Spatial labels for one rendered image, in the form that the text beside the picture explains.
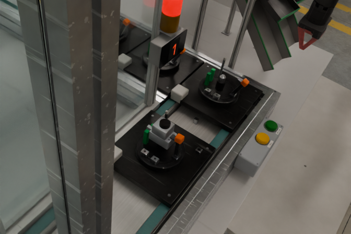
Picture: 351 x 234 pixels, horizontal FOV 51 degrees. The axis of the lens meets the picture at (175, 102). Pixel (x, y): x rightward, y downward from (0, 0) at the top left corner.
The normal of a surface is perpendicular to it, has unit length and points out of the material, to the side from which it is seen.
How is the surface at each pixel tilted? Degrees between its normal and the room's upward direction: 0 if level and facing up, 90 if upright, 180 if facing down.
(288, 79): 0
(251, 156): 0
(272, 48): 45
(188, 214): 0
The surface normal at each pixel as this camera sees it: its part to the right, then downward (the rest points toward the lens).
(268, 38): 0.61, -0.11
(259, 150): 0.14, -0.71
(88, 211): 0.82, 0.47
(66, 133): -0.55, 0.52
